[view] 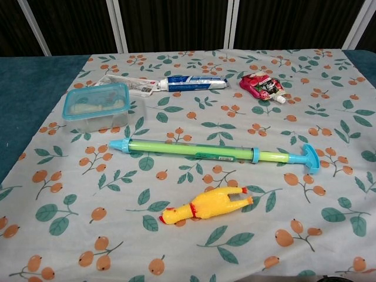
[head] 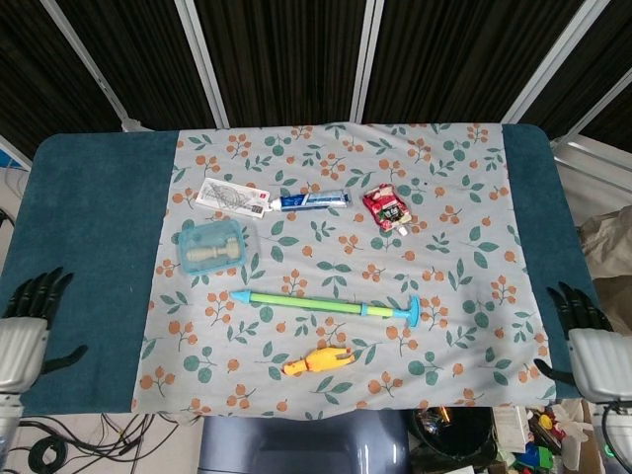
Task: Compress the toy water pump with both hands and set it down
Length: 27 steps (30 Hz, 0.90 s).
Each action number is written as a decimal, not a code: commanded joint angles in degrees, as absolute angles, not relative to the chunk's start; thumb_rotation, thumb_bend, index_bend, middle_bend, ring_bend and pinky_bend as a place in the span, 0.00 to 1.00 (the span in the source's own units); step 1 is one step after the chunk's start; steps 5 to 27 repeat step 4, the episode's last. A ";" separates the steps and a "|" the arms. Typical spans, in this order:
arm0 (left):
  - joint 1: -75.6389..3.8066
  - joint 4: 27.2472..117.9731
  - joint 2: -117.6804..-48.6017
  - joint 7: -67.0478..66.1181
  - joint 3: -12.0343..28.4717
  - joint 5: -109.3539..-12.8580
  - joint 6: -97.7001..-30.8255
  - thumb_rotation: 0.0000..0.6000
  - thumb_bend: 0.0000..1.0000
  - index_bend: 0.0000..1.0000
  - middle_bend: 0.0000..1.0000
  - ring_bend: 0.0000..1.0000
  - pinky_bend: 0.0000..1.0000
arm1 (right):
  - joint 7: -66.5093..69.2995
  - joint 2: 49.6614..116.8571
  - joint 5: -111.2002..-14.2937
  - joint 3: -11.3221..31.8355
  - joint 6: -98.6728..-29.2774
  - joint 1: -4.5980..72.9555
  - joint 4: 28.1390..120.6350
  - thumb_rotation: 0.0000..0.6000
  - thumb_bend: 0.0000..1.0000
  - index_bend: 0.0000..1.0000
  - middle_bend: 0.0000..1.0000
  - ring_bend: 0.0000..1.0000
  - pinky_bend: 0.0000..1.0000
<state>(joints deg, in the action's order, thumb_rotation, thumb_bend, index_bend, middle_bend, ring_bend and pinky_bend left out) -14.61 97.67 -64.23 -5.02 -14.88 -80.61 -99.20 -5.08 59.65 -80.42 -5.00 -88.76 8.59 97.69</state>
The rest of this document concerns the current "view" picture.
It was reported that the clear container with blue lid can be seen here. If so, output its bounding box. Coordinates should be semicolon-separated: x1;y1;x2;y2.
62;82;147;133

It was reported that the blue and white toothpaste tube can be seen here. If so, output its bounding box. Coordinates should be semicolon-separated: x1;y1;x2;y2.
156;75;229;93

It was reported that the floral fruit print tablecloth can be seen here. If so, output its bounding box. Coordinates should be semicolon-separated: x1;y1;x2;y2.
0;49;376;282

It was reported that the blue green water pump toy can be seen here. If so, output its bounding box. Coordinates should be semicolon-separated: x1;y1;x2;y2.
109;136;320;175

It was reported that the yellow rubber chicken toy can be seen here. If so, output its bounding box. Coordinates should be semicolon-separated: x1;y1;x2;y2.
159;186;253;226

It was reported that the red spouted drink pouch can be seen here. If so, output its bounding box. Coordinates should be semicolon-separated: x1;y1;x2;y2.
239;72;287;104

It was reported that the white crumpled plastic packet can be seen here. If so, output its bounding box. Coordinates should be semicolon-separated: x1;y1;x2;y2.
93;74;156;98

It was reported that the white metal frame post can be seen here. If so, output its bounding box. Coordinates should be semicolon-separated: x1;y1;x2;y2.
106;0;129;54
16;0;52;56
223;0;242;50
342;0;376;51

